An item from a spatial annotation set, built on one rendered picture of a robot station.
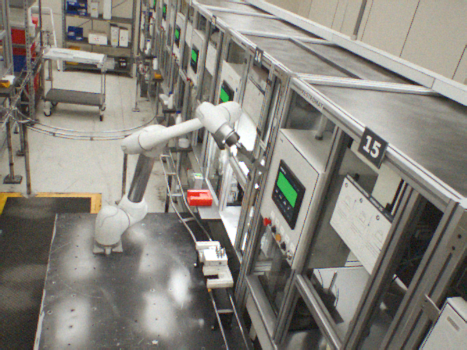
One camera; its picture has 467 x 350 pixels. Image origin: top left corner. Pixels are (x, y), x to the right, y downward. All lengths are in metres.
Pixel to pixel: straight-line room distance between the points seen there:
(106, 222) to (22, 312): 1.06
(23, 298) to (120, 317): 1.25
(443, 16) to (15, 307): 5.96
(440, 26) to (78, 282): 5.59
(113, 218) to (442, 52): 5.05
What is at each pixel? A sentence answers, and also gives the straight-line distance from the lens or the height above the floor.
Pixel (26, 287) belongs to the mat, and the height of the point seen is 0.01.
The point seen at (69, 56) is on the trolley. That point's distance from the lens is 6.39.
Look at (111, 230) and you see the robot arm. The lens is 2.68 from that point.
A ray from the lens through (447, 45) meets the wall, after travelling 6.44.
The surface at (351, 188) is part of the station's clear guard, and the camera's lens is 1.44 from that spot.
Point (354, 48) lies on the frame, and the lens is 2.94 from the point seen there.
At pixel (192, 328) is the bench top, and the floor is 0.68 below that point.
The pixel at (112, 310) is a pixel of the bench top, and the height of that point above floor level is 0.68.
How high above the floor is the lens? 2.44
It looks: 27 degrees down
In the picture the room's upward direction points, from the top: 11 degrees clockwise
